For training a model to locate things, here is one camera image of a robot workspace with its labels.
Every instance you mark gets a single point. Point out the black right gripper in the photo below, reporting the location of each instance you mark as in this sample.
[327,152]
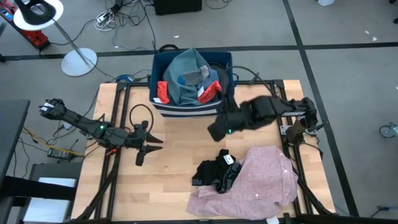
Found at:
[227,124]

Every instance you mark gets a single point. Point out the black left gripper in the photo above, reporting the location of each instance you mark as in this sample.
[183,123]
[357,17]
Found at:
[140,138]

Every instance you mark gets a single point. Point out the red toolbox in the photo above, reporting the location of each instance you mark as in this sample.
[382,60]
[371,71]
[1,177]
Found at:
[37,39]

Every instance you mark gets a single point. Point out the grey-teal shirt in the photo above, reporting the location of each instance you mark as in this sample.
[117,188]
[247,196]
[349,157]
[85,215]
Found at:
[180,93]

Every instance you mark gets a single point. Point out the grey power adapter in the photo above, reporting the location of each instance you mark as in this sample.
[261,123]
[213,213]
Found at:
[66,126]

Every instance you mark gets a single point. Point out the black box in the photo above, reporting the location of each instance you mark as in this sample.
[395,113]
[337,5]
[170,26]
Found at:
[177,7]

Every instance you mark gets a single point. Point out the black desk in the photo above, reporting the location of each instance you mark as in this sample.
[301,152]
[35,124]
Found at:
[12,130]

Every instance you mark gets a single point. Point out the pink button shirt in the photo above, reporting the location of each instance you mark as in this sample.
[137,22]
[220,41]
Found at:
[267,180]

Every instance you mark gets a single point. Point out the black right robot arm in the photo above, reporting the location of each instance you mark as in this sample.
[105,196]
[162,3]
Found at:
[280,107]

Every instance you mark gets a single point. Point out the grey sock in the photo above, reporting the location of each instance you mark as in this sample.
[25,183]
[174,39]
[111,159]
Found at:
[196,77]

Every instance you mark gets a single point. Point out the navy white striped fabric bin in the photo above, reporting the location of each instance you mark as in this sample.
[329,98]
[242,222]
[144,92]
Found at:
[186,110]

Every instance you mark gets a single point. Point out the white floor lamp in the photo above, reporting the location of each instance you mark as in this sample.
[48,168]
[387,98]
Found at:
[77,63]

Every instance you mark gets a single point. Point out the black floor plug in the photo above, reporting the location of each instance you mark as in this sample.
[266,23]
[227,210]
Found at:
[383,208]

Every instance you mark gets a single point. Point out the black underwear printed waistband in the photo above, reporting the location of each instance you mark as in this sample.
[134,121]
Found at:
[211,174]

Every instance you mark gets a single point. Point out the white label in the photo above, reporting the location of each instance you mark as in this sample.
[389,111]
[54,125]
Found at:
[273,220]

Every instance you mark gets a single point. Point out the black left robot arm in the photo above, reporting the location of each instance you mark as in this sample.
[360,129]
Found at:
[81,119]

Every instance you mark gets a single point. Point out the white power strip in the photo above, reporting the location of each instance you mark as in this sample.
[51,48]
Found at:
[102,18]

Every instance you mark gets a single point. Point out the black crossbar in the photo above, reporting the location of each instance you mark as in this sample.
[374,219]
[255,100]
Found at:
[37,188]

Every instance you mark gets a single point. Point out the black aluminium table frame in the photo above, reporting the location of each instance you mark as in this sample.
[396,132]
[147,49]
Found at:
[264,82]

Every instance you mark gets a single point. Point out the silver bracket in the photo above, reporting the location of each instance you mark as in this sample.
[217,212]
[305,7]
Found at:
[283,130]

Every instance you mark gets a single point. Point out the grey cart white panel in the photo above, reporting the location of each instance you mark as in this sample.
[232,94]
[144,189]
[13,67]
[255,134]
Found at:
[46,211]

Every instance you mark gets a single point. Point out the grey caster wheel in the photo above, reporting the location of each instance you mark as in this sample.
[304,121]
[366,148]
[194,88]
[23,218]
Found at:
[388,130]

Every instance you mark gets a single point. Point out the black power brick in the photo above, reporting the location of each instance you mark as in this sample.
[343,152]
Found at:
[60,154]

